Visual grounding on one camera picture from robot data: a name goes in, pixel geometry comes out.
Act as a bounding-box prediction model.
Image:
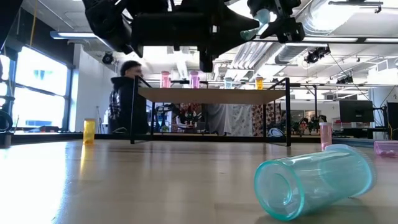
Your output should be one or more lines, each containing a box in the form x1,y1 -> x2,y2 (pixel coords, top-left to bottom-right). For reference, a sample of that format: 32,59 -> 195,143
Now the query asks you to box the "black computer monitor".
339,100 -> 375,123
386,101 -> 398,141

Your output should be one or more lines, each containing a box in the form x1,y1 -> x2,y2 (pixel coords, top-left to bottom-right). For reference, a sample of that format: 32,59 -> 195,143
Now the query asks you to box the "black ceiling-mounted device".
303,45 -> 331,65
336,75 -> 354,85

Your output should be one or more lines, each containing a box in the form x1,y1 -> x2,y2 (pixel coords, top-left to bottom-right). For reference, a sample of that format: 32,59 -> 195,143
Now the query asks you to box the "wooden shelf black metal frame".
130,75 -> 292,147

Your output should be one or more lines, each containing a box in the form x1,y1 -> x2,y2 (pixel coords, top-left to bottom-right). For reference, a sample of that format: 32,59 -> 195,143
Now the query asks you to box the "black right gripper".
248,0 -> 306,44

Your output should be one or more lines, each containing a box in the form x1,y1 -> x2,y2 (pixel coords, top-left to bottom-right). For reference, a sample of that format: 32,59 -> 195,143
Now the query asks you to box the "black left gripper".
130,0 -> 261,73

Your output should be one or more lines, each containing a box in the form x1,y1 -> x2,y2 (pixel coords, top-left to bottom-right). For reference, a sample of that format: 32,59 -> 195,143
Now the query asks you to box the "purple pill bottle white cap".
189,70 -> 200,89
373,140 -> 398,157

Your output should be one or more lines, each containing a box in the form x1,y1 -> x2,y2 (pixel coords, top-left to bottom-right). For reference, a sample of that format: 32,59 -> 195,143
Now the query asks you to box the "grey hanging cloth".
206,103 -> 233,136

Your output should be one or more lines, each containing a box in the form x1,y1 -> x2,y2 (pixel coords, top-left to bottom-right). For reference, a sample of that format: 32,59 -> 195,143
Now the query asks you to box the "person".
174,103 -> 201,131
107,60 -> 150,135

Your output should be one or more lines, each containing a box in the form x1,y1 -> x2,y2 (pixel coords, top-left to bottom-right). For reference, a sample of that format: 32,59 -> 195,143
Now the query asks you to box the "white printed hanging cloth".
224,104 -> 252,137

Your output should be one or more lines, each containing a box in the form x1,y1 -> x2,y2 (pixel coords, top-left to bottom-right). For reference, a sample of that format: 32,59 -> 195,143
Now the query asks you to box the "black ceiling spotlight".
101,51 -> 114,65

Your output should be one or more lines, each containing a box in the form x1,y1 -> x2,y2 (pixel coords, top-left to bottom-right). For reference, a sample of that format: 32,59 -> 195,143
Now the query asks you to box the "overhead light bar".
49,30 -> 398,44

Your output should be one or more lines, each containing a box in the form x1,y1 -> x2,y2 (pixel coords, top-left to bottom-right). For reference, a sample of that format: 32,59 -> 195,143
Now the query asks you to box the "brown patterned cloth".
251,104 -> 282,137

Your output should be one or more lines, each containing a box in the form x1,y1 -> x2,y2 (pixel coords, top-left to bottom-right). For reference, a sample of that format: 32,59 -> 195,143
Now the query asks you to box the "large glass window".
0,46 -> 74,131

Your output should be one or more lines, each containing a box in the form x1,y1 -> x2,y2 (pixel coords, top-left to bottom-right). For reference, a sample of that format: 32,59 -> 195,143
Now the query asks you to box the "yellow hanging strap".
29,0 -> 39,47

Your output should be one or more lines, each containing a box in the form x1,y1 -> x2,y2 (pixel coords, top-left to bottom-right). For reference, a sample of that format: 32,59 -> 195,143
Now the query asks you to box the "pink pill bottle white cap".
160,70 -> 172,89
319,122 -> 333,151

